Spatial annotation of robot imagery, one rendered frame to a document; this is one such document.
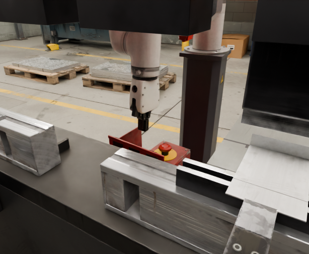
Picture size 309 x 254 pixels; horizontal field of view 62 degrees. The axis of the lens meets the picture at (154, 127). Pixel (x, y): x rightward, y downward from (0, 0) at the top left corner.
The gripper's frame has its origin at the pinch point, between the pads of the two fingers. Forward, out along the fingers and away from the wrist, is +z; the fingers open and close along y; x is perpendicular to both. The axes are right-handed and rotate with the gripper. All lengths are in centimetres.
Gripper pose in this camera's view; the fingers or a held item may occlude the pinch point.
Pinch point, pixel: (143, 124)
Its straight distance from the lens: 82.3
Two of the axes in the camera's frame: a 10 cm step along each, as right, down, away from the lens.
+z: -0.5, 9.2, 3.9
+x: -8.2, -2.6, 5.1
